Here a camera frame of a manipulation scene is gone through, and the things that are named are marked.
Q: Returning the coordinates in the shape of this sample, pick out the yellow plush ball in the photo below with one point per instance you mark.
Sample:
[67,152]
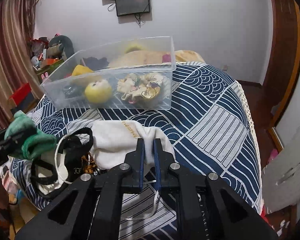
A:
[98,92]

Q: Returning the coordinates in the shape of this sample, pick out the small wall monitor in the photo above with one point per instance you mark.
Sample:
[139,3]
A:
[131,7]

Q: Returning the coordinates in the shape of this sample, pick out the grey glitter cloth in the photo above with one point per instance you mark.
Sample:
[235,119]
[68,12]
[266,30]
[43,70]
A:
[72,91]

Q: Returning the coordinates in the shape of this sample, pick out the yellow green sponge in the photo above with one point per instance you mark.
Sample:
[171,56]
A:
[80,70]

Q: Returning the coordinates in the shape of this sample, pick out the black white fabric bag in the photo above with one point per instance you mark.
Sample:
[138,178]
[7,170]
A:
[55,170]

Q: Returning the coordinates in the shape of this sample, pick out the blue white patterned tablecloth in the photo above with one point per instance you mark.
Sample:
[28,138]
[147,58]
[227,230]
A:
[211,130]

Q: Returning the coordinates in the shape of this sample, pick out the green knitted glove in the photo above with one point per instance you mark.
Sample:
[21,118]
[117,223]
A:
[33,143]

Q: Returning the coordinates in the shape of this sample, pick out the brown wooden door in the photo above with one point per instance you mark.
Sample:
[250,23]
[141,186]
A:
[284,62]

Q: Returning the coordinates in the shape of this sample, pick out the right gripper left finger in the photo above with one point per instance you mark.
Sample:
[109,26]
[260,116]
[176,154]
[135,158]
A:
[90,208]

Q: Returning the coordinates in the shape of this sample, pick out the clear plastic storage box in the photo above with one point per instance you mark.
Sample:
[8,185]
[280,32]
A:
[158,57]

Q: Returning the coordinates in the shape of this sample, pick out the brown striped curtain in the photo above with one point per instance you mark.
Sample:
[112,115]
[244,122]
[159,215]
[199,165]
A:
[17,20]

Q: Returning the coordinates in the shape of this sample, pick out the green cardboard box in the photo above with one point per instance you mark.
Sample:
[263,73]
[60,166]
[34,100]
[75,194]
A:
[48,66]

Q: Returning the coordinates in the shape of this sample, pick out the yellow curved tube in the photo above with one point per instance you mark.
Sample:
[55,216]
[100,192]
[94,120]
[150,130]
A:
[134,47]

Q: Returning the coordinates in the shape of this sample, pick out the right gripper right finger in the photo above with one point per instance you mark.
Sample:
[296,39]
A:
[206,206]

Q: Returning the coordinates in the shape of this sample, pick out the floral fabric scrunchie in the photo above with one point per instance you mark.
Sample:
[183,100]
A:
[140,88]

